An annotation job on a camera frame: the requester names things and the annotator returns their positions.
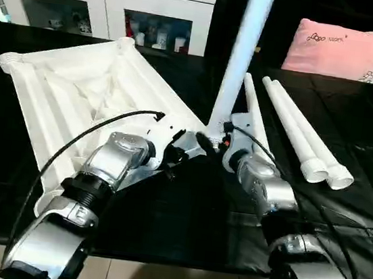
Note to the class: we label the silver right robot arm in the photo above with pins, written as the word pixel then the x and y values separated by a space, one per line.
pixel 279 219

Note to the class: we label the black work mat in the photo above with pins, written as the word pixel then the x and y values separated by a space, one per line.
pixel 183 221

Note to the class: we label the white plastic table leg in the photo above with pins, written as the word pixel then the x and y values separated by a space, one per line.
pixel 316 138
pixel 254 114
pixel 241 58
pixel 296 132

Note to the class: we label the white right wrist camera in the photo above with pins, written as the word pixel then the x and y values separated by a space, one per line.
pixel 243 134

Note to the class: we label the white plastic table top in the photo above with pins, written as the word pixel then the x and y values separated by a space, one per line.
pixel 76 99

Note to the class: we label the white glass-door cabinet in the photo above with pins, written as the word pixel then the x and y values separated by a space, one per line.
pixel 101 0

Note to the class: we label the pink pillow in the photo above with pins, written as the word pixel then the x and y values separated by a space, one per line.
pixel 337 52

